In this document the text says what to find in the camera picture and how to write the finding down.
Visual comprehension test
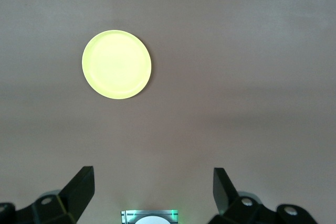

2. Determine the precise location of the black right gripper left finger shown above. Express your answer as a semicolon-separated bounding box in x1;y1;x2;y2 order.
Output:
0;166;95;224

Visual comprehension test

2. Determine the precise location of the yellow round plate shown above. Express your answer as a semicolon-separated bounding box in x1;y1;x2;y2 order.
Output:
81;29;152;101

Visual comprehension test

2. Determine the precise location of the brown table cover sheet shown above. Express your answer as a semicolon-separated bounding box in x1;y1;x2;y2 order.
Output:
0;0;336;224

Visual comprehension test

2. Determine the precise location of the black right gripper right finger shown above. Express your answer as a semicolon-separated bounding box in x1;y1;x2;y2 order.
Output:
208;167;320;224

